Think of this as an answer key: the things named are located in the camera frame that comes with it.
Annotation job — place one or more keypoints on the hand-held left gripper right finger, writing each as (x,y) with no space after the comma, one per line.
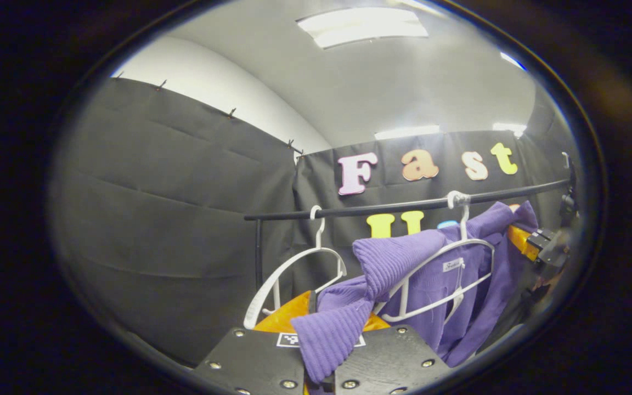
(387,356)

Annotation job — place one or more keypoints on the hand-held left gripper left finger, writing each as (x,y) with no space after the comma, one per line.
(250,362)

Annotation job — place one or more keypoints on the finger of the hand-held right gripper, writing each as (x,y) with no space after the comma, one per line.
(520,241)

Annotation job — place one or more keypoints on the purple knit cardigan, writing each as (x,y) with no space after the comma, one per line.
(393,258)

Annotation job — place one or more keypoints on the white clothes hanger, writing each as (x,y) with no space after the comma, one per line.
(475,242)
(288,266)

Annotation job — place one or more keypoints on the black metal clothes rack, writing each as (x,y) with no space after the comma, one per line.
(382,208)

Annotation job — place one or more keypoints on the ceiling light panel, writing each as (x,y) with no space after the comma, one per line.
(508,127)
(513,59)
(406,131)
(362,26)

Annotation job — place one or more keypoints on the black backdrop cloth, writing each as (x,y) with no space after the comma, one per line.
(173,219)

